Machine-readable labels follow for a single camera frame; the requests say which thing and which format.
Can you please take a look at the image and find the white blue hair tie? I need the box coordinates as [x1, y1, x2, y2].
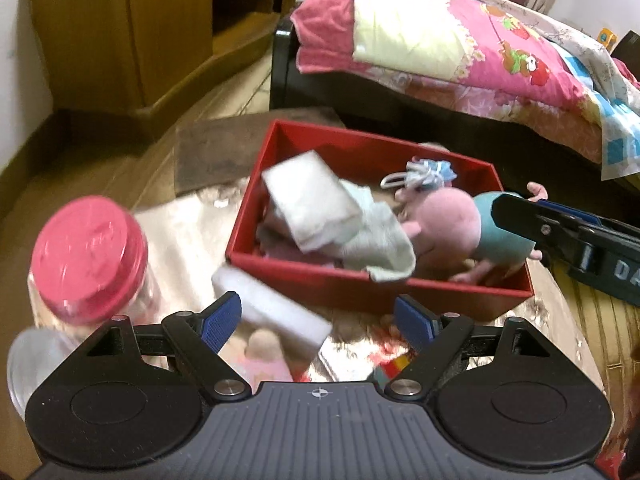
[381, 157, 458, 192]

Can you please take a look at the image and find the pale pink cloth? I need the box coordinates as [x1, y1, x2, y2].
[257, 220, 343, 267]

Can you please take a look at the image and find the white foam block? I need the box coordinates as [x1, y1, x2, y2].
[211, 265, 332, 363]

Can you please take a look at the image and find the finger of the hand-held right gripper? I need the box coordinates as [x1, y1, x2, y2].
[530, 200, 604, 227]
[492, 193, 608, 266]

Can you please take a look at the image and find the bed with pink quilt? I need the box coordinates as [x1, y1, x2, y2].
[291, 0, 640, 166]

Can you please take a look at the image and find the brown floor mat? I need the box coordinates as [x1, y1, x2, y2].
[175, 107, 346, 198]

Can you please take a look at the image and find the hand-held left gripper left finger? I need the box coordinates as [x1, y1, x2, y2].
[85, 291, 252, 403]

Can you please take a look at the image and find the clear plastic container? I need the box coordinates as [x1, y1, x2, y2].
[7, 327, 76, 421]

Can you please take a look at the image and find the red cardboard box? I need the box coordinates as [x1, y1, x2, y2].
[225, 119, 535, 322]

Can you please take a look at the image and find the white cloth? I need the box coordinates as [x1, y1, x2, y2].
[261, 150, 362, 254]

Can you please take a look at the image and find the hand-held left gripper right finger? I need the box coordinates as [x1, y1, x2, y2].
[384, 295, 551, 403]

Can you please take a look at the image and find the pink pig plush toy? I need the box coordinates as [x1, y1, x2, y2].
[397, 182, 551, 285]

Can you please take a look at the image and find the wooden cabinet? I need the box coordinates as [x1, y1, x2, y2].
[22, 0, 301, 121]

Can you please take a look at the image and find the black bed frame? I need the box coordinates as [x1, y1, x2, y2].
[270, 15, 640, 221]

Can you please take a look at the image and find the light green towel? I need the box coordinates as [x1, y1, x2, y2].
[340, 182, 417, 283]

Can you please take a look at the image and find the multicoloured small item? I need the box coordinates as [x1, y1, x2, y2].
[370, 350, 416, 391]

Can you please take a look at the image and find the pink lid plastic jar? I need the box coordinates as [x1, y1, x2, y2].
[27, 195, 163, 341]

